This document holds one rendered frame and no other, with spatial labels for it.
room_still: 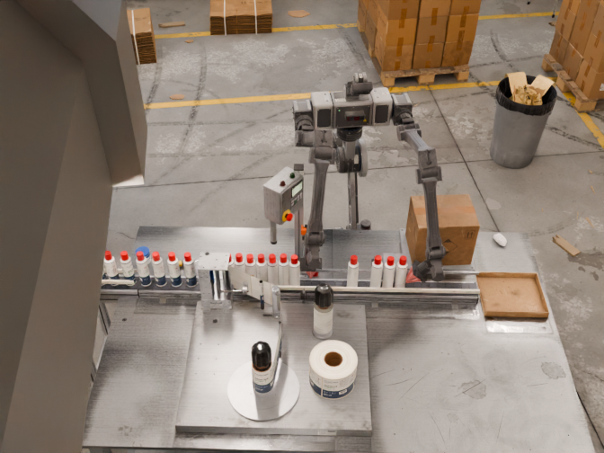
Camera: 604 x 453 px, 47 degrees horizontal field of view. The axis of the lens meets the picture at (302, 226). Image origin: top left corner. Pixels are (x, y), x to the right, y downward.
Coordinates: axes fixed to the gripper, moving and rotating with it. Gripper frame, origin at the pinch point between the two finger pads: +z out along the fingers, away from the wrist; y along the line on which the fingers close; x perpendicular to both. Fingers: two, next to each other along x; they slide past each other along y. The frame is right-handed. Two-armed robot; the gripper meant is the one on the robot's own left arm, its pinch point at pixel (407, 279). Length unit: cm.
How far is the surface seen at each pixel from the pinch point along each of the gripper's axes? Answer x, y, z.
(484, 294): 36.1, -1.2, -16.4
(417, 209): -7.8, -30.2, -17.8
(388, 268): -14.8, 2.8, -2.1
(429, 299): 12.9, 5.5, -0.9
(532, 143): 135, -211, -20
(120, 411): -91, 70, 86
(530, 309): 52, 8, -30
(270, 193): -83, -1, 0
